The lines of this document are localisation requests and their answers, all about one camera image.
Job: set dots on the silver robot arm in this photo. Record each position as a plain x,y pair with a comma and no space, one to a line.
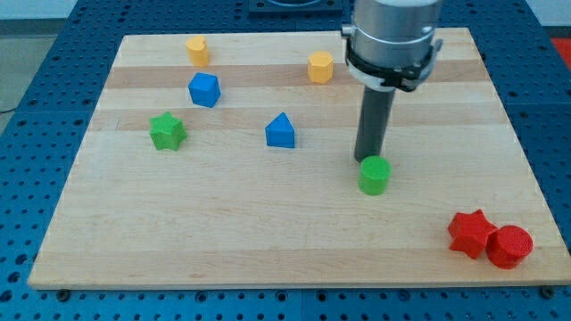
390,43

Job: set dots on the blue cube block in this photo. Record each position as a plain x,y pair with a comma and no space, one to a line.
204,89

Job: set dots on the yellow heart block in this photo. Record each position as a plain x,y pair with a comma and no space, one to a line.
197,50

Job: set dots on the blue triangle block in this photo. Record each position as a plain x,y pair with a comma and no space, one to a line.
280,132

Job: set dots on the light wooden board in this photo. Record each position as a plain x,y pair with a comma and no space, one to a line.
228,211

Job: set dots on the green cylinder block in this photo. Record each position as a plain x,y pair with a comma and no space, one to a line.
375,172

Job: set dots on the yellow hexagon block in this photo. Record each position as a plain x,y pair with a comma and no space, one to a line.
320,67

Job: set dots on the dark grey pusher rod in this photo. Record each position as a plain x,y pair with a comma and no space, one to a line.
374,115

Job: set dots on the green star block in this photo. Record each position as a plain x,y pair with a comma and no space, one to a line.
167,131

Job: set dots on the red star block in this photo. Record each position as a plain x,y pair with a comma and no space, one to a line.
470,233

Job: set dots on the red cylinder block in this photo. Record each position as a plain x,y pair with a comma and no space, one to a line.
509,246

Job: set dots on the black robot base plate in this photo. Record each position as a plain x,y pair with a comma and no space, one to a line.
294,6

